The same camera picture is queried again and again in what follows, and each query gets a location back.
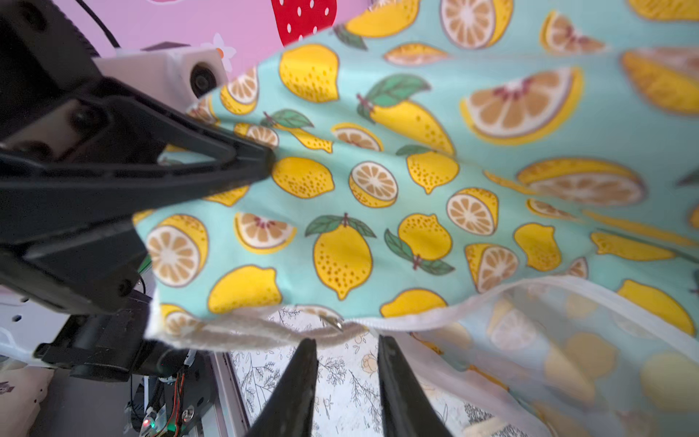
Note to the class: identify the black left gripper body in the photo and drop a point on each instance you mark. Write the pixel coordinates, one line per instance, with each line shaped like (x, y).
(43, 59)

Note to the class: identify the fern print bed sheet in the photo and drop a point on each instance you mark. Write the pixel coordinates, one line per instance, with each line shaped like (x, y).
(347, 396)

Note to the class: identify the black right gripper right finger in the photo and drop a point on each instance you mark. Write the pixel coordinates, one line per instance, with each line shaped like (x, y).
(406, 410)

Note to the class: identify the cream animal print pillow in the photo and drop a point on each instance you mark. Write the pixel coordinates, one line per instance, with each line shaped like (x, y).
(23, 388)

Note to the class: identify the lemon print teal pillow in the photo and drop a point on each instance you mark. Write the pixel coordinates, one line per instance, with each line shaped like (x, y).
(507, 188)

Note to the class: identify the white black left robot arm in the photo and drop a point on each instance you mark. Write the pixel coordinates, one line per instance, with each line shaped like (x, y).
(111, 346)

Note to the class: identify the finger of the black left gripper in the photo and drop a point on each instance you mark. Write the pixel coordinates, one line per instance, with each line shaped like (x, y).
(122, 128)
(42, 200)

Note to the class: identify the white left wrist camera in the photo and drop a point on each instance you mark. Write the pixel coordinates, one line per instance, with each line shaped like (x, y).
(175, 76)

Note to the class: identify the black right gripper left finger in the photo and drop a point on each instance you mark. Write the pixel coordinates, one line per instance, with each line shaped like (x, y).
(289, 411)

